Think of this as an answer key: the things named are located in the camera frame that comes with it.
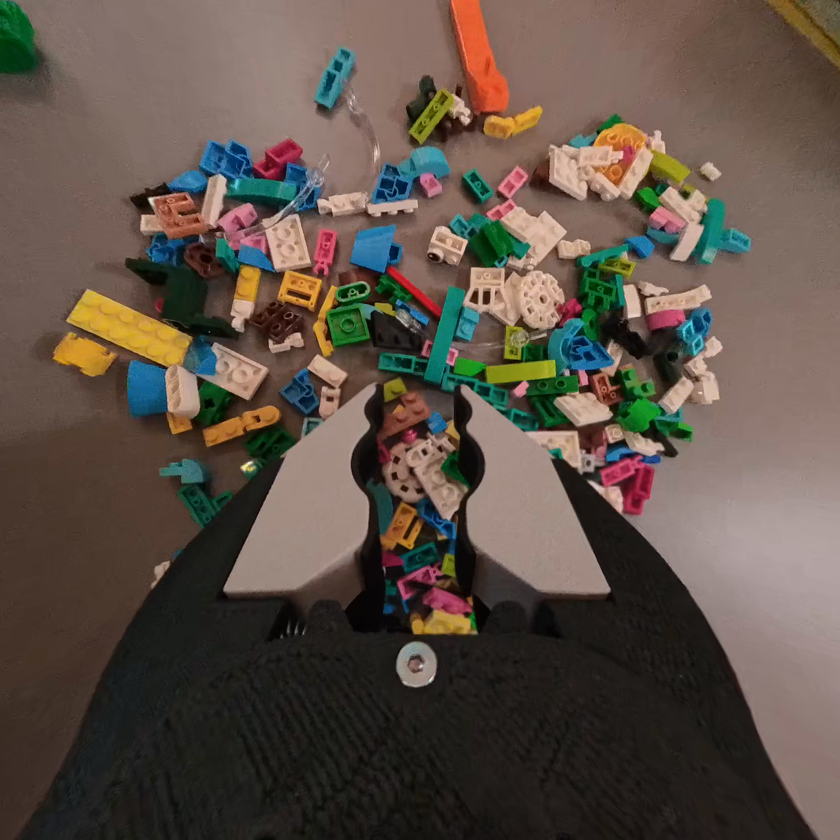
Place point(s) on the pile of coloured toy bricks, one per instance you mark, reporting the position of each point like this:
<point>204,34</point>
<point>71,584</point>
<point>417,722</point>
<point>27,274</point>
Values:
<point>512,308</point>

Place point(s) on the grey desk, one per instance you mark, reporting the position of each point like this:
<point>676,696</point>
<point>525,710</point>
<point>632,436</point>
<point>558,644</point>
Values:
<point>754,492</point>

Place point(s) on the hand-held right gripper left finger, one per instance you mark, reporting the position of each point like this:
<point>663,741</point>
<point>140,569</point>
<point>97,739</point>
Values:
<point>308,525</point>

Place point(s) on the teal long brick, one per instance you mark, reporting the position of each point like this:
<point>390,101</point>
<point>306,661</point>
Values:
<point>334,77</point>

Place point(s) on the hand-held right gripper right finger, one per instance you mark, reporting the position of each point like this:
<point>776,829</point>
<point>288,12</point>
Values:
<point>531,525</point>

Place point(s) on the orange brick separator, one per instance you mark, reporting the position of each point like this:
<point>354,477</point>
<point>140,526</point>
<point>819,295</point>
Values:
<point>479,59</point>

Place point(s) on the green brick plate assembly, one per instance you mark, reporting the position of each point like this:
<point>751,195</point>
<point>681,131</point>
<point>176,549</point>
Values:
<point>14,36</point>

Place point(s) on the yellow toy brick box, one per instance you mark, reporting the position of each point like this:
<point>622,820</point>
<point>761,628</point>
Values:
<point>814,29</point>

